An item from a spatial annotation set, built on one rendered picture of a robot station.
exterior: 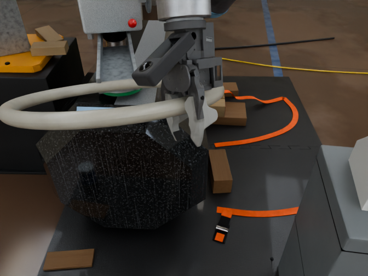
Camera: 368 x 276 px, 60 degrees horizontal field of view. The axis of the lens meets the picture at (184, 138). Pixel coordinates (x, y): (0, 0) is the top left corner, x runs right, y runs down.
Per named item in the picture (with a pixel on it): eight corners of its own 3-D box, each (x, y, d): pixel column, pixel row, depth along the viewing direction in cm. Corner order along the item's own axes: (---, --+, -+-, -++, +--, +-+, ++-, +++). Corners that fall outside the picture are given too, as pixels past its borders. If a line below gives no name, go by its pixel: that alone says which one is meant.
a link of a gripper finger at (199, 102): (210, 117, 53) (199, 64, 52) (203, 119, 52) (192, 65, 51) (192, 120, 57) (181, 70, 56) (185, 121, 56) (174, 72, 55)
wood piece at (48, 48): (31, 56, 190) (29, 48, 187) (35, 49, 198) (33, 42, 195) (66, 54, 192) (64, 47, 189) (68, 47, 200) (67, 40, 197)
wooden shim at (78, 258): (43, 270, 166) (42, 269, 165) (48, 253, 174) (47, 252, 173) (92, 266, 168) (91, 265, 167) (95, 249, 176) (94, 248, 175)
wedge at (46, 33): (36, 35, 215) (34, 28, 212) (50, 32, 221) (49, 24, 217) (49, 44, 204) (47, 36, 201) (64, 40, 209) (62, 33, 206)
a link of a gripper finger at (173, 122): (196, 135, 64) (200, 91, 60) (173, 142, 60) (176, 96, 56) (185, 129, 66) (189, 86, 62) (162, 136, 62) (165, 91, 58)
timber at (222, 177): (230, 193, 208) (233, 179, 200) (212, 193, 207) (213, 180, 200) (223, 161, 231) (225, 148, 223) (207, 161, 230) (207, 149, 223)
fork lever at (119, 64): (92, 22, 148) (90, 11, 145) (134, 19, 151) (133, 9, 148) (86, 95, 94) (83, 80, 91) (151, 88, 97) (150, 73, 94)
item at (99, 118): (34, 97, 94) (32, 87, 93) (197, 81, 101) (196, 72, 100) (-51, 147, 47) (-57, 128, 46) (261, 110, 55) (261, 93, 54)
